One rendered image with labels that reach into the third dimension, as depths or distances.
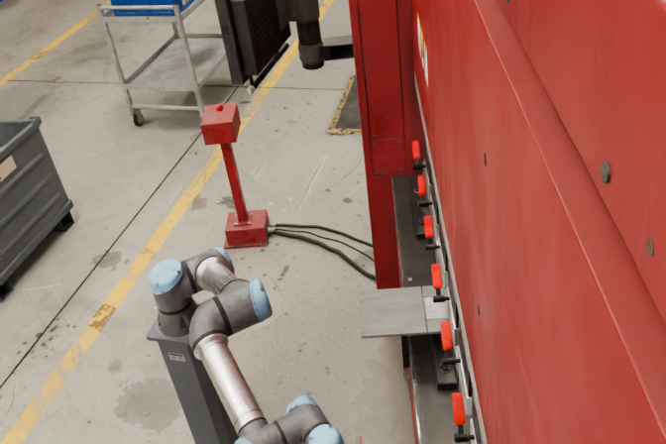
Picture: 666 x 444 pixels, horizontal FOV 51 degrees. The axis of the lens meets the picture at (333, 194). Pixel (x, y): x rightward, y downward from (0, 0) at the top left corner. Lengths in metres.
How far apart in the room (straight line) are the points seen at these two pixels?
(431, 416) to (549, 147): 1.33
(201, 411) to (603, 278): 2.23
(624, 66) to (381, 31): 2.08
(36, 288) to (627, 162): 3.88
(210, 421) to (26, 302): 1.68
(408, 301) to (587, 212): 1.45
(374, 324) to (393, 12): 1.06
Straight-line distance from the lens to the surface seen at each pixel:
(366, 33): 2.45
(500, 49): 0.87
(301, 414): 1.72
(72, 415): 3.39
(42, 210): 4.28
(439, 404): 1.94
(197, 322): 1.89
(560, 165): 0.65
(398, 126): 2.62
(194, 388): 2.56
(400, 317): 1.98
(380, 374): 3.15
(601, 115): 0.44
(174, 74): 5.26
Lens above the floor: 2.42
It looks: 35 degrees down
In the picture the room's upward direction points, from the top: 8 degrees counter-clockwise
